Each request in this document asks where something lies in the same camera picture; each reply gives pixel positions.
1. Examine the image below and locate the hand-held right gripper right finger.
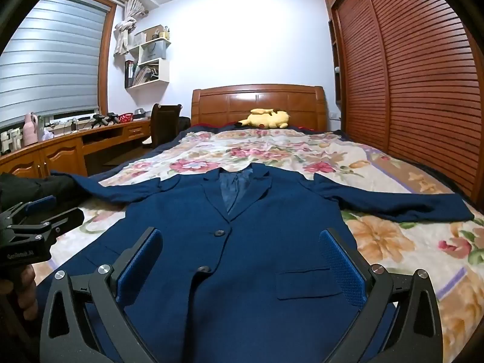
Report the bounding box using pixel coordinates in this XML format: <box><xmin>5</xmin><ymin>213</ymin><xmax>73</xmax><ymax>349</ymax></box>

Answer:
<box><xmin>319</xmin><ymin>228</ymin><xmax>444</xmax><ymax>363</ymax></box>

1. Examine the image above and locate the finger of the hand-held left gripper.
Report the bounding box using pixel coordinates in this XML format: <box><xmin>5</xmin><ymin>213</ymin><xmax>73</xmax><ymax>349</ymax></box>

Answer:
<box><xmin>8</xmin><ymin>208</ymin><xmax>84</xmax><ymax>242</ymax></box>
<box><xmin>0</xmin><ymin>195</ymin><xmax>57</xmax><ymax>227</ymax></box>

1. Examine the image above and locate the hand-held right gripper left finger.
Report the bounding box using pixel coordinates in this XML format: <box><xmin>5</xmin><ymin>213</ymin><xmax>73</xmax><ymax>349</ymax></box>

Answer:
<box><xmin>40</xmin><ymin>227</ymin><xmax>164</xmax><ymax>363</ymax></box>

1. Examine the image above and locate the navy blue suit jacket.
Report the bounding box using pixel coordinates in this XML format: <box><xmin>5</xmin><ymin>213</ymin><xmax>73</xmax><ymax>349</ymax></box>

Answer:
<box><xmin>50</xmin><ymin>162</ymin><xmax>475</xmax><ymax>363</ymax></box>

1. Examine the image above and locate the person's left hand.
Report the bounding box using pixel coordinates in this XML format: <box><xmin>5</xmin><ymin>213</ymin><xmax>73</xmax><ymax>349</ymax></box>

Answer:
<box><xmin>13</xmin><ymin>265</ymin><xmax>38</xmax><ymax>320</ymax></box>

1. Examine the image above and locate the black cloth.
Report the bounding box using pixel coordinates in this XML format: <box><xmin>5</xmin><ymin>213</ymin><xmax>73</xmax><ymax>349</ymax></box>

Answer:
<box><xmin>0</xmin><ymin>173</ymin><xmax>91</xmax><ymax>212</ymax></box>

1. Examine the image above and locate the wooden desk with cabinets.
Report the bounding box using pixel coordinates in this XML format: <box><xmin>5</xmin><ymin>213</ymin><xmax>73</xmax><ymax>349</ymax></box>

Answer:
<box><xmin>0</xmin><ymin>115</ymin><xmax>152</xmax><ymax>180</ymax></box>

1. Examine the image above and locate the row of small desk containers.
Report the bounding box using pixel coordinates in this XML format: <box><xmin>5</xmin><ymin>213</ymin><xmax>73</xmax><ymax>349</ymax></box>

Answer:
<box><xmin>0</xmin><ymin>129</ymin><xmax>24</xmax><ymax>154</ymax></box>

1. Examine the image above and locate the pink bottle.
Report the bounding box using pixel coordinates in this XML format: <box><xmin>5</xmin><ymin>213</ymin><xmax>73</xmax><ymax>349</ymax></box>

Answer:
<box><xmin>24</xmin><ymin>112</ymin><xmax>39</xmax><ymax>146</ymax></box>

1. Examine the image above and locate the grey window blind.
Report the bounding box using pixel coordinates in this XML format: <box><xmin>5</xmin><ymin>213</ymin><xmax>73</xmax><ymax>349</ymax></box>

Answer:
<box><xmin>0</xmin><ymin>0</ymin><xmax>107</xmax><ymax>129</ymax></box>

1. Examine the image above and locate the floral blanket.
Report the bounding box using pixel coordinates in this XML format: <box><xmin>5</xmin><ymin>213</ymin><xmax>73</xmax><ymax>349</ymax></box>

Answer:
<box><xmin>36</xmin><ymin>128</ymin><xmax>484</xmax><ymax>363</ymax></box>

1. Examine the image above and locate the dark desk chair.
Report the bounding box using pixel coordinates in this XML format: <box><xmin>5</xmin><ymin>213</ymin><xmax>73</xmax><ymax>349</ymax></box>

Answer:
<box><xmin>143</xmin><ymin>103</ymin><xmax>181</xmax><ymax>148</ymax></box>

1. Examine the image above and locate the yellow plush toy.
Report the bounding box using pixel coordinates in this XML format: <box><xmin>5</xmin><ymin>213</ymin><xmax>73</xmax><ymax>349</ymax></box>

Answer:
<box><xmin>236</xmin><ymin>108</ymin><xmax>290</xmax><ymax>129</ymax></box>

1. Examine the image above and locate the row of books and files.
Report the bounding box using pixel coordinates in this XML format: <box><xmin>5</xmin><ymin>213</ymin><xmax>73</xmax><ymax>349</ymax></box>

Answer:
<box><xmin>125</xmin><ymin>60</ymin><xmax>159</xmax><ymax>87</ymax></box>

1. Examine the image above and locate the wooden headboard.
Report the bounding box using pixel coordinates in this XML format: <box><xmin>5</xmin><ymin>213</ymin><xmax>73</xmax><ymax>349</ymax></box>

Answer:
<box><xmin>191</xmin><ymin>84</ymin><xmax>327</xmax><ymax>133</ymax></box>

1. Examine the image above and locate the tied beige curtain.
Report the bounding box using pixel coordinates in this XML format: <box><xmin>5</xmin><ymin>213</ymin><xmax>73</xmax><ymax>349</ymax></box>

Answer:
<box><xmin>113</xmin><ymin>0</ymin><xmax>146</xmax><ymax>57</ymax></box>

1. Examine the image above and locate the grey paper bag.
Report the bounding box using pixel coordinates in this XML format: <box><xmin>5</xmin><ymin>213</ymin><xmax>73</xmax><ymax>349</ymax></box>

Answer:
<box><xmin>140</xmin><ymin>40</ymin><xmax>167</xmax><ymax>64</ymax></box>

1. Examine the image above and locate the wooden louvered wardrobe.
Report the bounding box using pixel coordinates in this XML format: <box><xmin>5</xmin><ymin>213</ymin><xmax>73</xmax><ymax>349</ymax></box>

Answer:
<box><xmin>323</xmin><ymin>0</ymin><xmax>484</xmax><ymax>205</ymax></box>

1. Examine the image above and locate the wooden window frame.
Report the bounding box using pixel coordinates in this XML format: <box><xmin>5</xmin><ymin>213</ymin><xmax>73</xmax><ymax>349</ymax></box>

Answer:
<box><xmin>47</xmin><ymin>0</ymin><xmax>117</xmax><ymax>113</ymax></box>

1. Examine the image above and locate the white wall shelf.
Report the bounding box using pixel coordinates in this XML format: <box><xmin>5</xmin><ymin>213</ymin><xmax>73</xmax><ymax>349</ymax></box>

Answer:
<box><xmin>124</xmin><ymin>26</ymin><xmax>172</xmax><ymax>89</ymax></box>

